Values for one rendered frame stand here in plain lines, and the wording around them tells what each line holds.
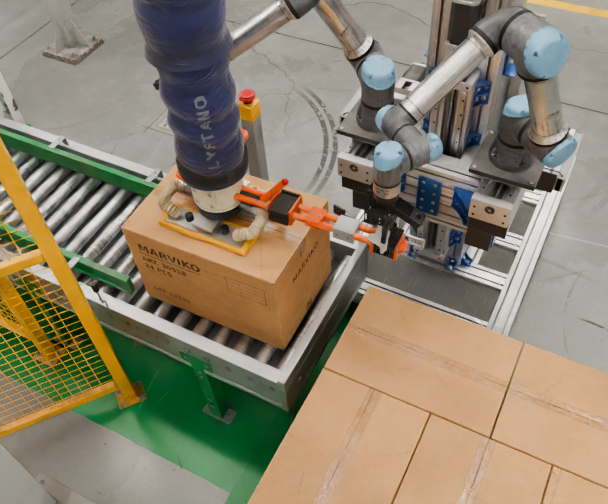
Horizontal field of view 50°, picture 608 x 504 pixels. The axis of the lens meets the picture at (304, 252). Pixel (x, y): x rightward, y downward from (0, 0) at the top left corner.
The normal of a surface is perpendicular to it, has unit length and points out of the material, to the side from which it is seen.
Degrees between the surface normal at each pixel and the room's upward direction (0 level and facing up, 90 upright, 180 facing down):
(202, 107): 79
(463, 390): 0
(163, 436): 0
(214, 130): 71
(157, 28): 85
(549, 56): 83
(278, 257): 0
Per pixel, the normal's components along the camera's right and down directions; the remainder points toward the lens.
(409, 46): -0.06, -0.64
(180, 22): 0.22, 0.53
